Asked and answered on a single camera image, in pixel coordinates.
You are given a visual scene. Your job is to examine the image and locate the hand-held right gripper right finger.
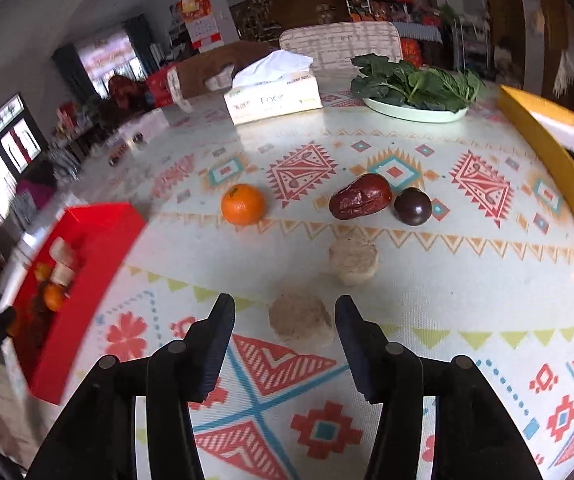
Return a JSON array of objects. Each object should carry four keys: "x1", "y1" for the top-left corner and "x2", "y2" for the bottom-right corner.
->
[{"x1": 334, "y1": 296, "x2": 543, "y2": 480}]

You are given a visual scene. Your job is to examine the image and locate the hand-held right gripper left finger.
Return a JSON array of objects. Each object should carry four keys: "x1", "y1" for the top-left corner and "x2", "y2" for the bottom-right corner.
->
[{"x1": 26, "y1": 292, "x2": 237, "y2": 480}]

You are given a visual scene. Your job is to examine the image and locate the beige cake piece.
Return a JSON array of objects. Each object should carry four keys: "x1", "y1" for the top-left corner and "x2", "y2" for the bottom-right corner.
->
[
  {"x1": 268, "y1": 291, "x2": 335, "y2": 353},
  {"x1": 328, "y1": 236, "x2": 380, "y2": 287}
]

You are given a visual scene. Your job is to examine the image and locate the dark purple plum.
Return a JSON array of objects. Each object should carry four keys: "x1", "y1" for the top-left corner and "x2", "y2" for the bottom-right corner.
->
[{"x1": 393, "y1": 187, "x2": 433, "y2": 227}]

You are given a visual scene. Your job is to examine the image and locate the red date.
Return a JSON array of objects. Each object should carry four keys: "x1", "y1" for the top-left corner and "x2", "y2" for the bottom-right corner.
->
[{"x1": 328, "y1": 173, "x2": 394, "y2": 221}]

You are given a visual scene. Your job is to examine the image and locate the pale green oval plate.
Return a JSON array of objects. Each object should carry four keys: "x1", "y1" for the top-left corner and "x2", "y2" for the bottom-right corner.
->
[{"x1": 362, "y1": 96, "x2": 469, "y2": 124}]

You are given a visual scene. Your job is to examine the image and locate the white tissue pack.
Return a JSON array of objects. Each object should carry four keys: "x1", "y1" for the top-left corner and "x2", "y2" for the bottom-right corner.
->
[{"x1": 223, "y1": 50, "x2": 324, "y2": 127}]

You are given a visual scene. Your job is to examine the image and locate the dark red cloth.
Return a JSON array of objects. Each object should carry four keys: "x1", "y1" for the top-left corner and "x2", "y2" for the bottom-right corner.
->
[{"x1": 107, "y1": 74, "x2": 150, "y2": 111}]

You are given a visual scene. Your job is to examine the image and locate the spinach leaves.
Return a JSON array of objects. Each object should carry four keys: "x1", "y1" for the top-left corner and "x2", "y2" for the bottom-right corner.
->
[{"x1": 349, "y1": 53, "x2": 485, "y2": 112}]

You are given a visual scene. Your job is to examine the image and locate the yellow taped cardboard box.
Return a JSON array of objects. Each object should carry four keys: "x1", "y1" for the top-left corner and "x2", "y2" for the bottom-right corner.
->
[{"x1": 497, "y1": 85, "x2": 574, "y2": 247}]

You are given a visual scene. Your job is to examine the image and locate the brown chair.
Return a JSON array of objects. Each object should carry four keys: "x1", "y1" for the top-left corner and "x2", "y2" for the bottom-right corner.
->
[{"x1": 166, "y1": 40, "x2": 283, "y2": 111}]

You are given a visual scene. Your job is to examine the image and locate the red gift box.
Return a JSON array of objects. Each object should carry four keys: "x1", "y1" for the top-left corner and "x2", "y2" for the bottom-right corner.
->
[{"x1": 399, "y1": 40, "x2": 423, "y2": 68}]

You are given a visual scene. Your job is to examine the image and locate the window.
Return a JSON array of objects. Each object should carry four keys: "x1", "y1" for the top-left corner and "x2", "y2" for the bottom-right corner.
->
[{"x1": 74, "y1": 30, "x2": 140, "y2": 96}]

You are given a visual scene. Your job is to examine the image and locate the patterned chair back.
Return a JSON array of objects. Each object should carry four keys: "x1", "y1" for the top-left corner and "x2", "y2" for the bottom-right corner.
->
[{"x1": 278, "y1": 21, "x2": 403, "y2": 75}]

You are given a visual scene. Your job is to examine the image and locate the dark green curtain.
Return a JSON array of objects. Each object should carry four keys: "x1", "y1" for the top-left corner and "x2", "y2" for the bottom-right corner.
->
[{"x1": 124, "y1": 15, "x2": 160, "y2": 76}]

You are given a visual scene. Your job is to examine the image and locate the blue checkered table cloth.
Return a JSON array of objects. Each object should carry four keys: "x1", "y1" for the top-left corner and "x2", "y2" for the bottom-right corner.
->
[{"x1": 397, "y1": 22, "x2": 443, "y2": 43}]

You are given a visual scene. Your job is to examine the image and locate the wooden staircase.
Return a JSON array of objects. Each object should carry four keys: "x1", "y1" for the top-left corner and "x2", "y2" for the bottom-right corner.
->
[{"x1": 229, "y1": 0, "x2": 338, "y2": 41}]

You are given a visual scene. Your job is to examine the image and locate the red wall calendar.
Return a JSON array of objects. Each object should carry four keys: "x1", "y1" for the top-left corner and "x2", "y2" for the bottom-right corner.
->
[{"x1": 169, "y1": 0, "x2": 223, "y2": 51}]

